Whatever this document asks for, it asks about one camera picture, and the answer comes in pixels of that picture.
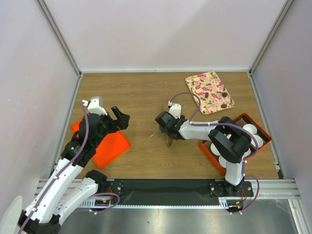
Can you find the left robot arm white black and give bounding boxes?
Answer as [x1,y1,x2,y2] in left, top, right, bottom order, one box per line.
[18,106,130,234]

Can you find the metal tongs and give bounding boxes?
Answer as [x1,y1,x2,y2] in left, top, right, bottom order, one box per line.
[159,127,173,148]

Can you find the white paper cup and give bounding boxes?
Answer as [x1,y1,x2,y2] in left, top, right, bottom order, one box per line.
[218,156,226,169]
[210,143,221,156]
[243,124,257,135]
[251,135,264,148]

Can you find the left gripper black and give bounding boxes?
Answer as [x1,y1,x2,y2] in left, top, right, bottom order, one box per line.
[92,106,129,147]

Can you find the white paper cup near left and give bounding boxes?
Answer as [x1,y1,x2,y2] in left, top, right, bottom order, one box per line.
[210,143,221,156]

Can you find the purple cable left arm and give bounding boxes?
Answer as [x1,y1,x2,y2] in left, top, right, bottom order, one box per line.
[17,102,120,234]

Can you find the white paper cup far left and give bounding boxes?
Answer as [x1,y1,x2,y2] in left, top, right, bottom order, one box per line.
[243,124,257,135]

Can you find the orange compartment box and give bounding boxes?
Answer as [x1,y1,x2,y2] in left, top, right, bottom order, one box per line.
[199,113,272,176]

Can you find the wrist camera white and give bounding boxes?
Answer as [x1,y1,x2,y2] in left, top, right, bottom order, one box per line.
[82,96,107,116]
[168,101,181,119]

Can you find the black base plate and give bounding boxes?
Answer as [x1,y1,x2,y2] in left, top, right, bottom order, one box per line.
[98,179,254,206]

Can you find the white paper cup near right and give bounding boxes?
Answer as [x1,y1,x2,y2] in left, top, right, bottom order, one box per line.
[218,156,226,169]

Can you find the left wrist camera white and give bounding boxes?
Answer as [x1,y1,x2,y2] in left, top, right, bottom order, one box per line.
[82,96,107,116]

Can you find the white round object corner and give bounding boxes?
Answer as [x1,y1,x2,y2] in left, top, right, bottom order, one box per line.
[0,195,23,234]

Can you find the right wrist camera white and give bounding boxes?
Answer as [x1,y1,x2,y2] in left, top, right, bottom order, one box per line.
[168,101,181,119]

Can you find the orange box lid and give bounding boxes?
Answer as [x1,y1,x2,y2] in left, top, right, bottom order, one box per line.
[74,131,131,169]

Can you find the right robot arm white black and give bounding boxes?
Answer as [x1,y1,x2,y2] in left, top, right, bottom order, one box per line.
[155,111,258,196]

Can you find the white paper cup far right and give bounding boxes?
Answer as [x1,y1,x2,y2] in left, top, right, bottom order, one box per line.
[251,135,264,148]

